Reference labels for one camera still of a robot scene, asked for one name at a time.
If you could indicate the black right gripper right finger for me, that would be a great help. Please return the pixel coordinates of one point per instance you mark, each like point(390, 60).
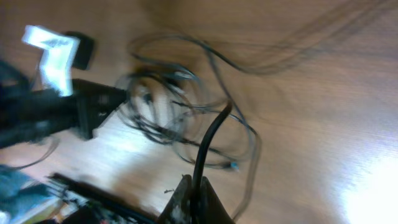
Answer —
point(210, 208)

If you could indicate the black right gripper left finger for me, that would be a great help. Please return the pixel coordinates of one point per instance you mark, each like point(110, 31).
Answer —
point(177, 210)

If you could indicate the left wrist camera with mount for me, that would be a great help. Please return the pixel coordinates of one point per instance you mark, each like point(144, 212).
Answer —
point(61, 53)

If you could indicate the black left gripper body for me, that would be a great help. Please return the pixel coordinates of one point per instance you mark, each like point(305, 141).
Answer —
point(38, 114)

